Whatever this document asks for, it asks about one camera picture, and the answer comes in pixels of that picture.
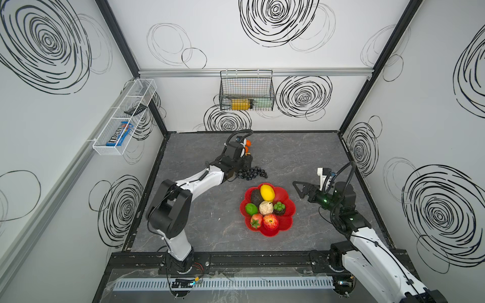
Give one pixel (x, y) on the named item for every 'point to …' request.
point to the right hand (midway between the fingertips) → (300, 184)
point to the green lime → (251, 209)
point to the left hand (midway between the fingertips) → (247, 157)
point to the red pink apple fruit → (270, 221)
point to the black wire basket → (246, 90)
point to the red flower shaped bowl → (285, 221)
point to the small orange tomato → (246, 149)
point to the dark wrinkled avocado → (256, 196)
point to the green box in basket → (263, 102)
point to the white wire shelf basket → (141, 93)
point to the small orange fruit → (248, 143)
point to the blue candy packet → (119, 134)
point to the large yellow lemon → (267, 192)
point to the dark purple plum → (279, 208)
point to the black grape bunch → (250, 173)
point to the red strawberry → (256, 220)
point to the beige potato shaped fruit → (266, 207)
